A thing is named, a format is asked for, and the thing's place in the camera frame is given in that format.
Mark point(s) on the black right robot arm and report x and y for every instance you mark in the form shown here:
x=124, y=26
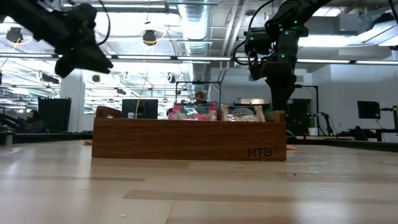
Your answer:
x=290, y=40

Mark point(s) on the small black monitor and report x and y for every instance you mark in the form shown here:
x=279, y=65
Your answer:
x=368, y=109

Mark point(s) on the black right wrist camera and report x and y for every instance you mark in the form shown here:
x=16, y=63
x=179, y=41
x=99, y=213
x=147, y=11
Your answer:
x=258, y=42

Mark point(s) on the black background robot arm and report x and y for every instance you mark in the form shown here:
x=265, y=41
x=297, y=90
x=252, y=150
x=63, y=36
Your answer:
x=325, y=119

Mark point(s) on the black partition panel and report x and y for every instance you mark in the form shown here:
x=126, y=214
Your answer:
x=54, y=115

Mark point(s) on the green white snack packet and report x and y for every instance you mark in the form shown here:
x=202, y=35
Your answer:
x=242, y=112

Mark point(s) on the white cup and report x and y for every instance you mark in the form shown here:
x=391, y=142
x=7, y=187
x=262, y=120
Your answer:
x=313, y=131

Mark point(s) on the hanging black spotlight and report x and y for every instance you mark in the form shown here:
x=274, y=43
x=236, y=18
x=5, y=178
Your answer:
x=149, y=37
x=14, y=35

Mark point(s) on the black rig frame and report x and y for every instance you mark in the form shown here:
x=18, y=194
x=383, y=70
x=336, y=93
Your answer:
x=199, y=82
x=317, y=99

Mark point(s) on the black desk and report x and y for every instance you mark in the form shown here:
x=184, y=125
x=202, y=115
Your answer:
x=373, y=132

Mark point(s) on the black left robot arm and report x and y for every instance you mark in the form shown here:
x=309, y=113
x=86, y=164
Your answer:
x=25, y=18

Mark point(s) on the red tea packet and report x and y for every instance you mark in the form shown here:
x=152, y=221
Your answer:
x=291, y=148
x=192, y=115

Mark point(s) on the long light strip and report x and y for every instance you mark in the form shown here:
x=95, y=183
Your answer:
x=155, y=57

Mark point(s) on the wooden tea box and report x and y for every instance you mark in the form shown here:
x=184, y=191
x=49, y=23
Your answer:
x=186, y=140

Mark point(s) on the person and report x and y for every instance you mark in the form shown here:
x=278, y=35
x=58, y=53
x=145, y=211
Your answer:
x=32, y=121
x=200, y=97

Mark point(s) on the white pillar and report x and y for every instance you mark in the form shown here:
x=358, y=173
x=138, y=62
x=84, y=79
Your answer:
x=72, y=105

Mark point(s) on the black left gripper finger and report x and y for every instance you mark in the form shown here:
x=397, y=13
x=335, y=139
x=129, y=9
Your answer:
x=96, y=51
x=93, y=64

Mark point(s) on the silver ventilation duct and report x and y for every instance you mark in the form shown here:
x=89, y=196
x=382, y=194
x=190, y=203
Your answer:
x=194, y=18

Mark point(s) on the small grey cylinder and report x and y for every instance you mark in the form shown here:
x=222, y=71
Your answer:
x=8, y=138

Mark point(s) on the orange tea packet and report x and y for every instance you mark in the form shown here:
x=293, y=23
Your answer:
x=87, y=142

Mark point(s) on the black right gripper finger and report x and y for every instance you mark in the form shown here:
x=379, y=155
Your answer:
x=286, y=95
x=275, y=96

